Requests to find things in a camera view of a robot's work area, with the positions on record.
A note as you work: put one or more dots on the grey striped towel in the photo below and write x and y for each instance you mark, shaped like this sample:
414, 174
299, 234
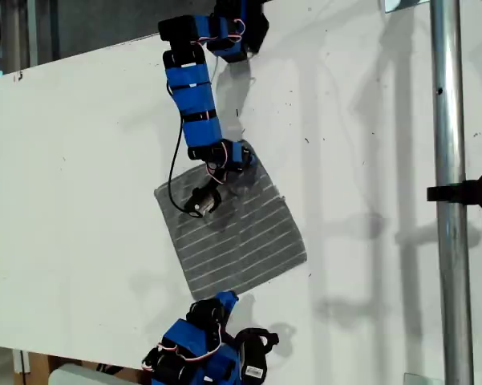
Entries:
244, 248

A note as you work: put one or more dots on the white box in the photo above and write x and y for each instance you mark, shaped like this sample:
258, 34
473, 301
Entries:
80, 377

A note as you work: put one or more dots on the wooden table leg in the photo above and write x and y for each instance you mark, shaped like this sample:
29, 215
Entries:
34, 369

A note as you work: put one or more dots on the black clamp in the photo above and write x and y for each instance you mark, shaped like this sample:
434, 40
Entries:
465, 192

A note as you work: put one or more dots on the gripper camera stalk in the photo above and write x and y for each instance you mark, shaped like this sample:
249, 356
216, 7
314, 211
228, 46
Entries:
210, 184
270, 339

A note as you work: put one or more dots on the steel post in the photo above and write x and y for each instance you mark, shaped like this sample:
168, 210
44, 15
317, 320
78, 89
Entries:
449, 160

